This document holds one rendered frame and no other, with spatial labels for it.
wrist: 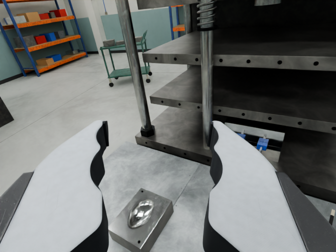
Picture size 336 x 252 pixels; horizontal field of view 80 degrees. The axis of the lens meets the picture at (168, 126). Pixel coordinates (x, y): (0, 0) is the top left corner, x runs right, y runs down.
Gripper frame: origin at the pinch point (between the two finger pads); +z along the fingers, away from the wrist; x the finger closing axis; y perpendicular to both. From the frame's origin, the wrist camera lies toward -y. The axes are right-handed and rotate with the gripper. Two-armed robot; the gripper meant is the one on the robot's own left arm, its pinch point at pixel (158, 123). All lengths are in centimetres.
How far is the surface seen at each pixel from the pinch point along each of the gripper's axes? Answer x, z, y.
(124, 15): -17, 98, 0
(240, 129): 39, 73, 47
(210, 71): 22, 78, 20
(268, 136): 50, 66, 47
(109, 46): -107, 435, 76
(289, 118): 55, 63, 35
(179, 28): 52, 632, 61
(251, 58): 36, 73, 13
